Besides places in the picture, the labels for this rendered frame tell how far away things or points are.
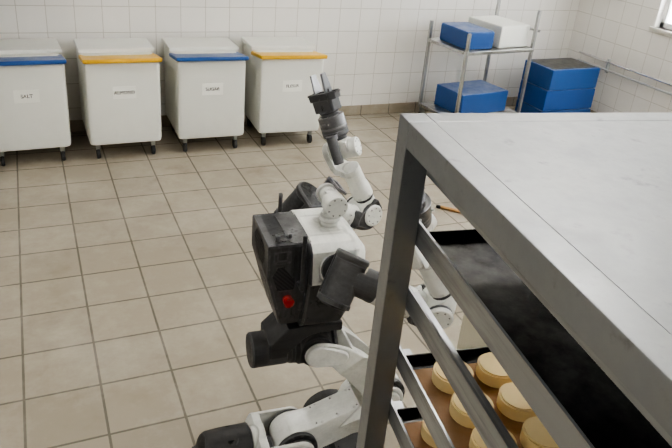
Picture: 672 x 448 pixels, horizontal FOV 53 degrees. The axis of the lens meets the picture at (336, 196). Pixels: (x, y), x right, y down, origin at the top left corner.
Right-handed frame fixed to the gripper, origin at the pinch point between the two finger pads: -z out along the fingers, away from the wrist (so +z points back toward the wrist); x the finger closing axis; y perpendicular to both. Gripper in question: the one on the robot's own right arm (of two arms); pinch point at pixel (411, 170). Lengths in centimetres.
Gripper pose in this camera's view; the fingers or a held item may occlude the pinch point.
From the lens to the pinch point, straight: 159.4
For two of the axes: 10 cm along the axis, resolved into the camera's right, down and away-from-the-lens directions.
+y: 9.8, 0.5, -2.2
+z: 1.2, 6.9, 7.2
